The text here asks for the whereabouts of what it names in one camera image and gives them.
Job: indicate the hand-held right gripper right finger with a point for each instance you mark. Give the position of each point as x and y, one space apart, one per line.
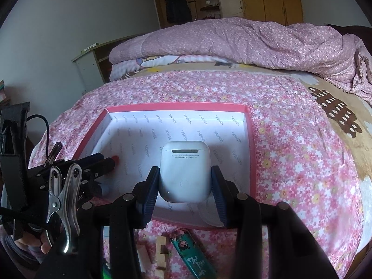
220 200

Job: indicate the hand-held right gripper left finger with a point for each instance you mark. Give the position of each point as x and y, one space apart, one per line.
149 197

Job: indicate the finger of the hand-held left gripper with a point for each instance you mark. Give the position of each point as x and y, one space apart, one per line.
94 187
93 161

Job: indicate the white earbuds case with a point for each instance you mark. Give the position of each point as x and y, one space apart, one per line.
184 168

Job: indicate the wooden puzzle block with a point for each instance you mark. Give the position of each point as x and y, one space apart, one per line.
160 252
144 263

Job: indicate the green cartoon tube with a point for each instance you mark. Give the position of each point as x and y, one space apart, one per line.
191 255

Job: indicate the pink shallow cardboard box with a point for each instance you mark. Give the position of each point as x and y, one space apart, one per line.
174 128

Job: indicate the person's left hand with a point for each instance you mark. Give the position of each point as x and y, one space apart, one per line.
46 242

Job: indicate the clear round lid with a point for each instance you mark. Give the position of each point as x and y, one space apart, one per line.
207 215

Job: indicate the metal spring clamp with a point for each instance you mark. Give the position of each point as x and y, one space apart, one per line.
65 209
53 154

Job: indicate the pink floral bed sheet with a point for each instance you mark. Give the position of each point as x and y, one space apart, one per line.
290 151

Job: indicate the bedside cabinet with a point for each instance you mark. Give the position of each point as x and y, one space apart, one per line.
87 66

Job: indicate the pink quilt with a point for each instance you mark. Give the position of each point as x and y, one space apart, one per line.
232 40

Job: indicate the dark hanging coat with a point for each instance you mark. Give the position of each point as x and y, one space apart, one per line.
177 5

